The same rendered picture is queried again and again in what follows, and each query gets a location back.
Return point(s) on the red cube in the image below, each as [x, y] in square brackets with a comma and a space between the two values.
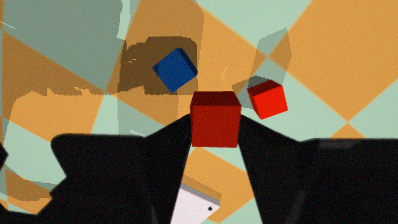
[268, 99]
[215, 119]

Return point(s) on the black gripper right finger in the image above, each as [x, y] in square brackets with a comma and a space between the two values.
[282, 171]

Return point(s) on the blue cube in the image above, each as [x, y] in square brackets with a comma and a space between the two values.
[175, 70]

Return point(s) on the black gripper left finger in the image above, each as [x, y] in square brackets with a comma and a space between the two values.
[156, 162]

